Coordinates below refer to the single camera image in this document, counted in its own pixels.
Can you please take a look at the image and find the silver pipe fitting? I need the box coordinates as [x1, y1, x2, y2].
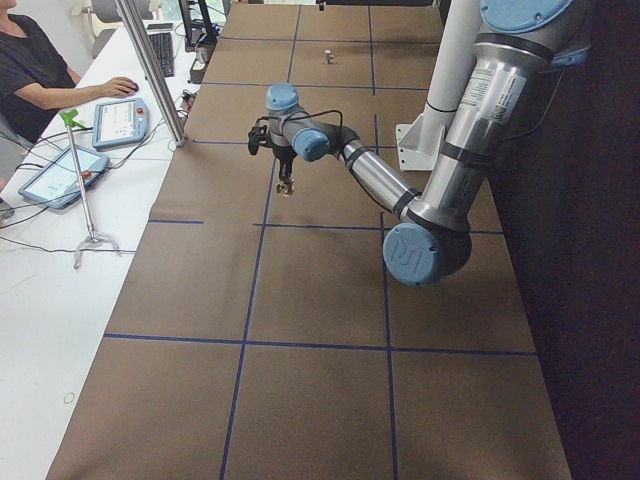
[323, 49, 334, 65]

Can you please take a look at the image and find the black keyboard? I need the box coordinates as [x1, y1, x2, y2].
[148, 32, 174, 77]

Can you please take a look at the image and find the upper blue teach pendant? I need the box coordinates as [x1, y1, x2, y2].
[92, 98, 149, 151]

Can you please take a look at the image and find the person's hand on mouse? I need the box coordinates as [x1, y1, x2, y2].
[101, 77, 139, 98]

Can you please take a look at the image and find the silver reacher grabber tool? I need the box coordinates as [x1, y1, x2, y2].
[59, 109, 121, 270]

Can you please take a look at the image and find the blue teach pendant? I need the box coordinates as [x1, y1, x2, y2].
[18, 146, 110, 210]
[92, 98, 149, 151]

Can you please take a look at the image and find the aluminium frame post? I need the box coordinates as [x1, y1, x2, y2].
[115, 0, 186, 147]

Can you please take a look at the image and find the person in black shirt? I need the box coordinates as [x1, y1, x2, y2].
[1, 1, 110, 143]

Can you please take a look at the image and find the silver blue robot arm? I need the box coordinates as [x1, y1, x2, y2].
[248, 1, 594, 286]

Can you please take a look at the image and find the lower blue teach pendant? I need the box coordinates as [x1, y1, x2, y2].
[18, 146, 110, 210]

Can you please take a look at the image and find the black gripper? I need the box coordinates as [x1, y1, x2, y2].
[274, 147, 297, 186]

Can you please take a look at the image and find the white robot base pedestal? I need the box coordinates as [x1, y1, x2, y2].
[396, 0, 481, 171]

